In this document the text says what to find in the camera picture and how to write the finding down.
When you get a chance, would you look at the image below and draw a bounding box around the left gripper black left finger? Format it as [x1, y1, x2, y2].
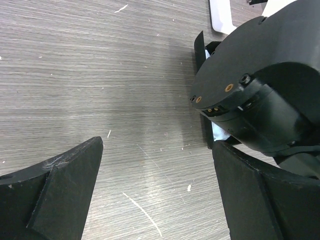
[0, 136, 103, 240]

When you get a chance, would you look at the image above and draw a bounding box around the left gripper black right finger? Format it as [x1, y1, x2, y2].
[212, 141, 320, 240]

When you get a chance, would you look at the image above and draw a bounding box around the light blue cleaning cloth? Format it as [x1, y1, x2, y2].
[204, 48, 232, 142]

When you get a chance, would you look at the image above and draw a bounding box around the black sunglasses case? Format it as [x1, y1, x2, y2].
[193, 31, 221, 150]

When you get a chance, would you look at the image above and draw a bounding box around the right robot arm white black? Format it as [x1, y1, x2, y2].
[190, 0, 320, 178]

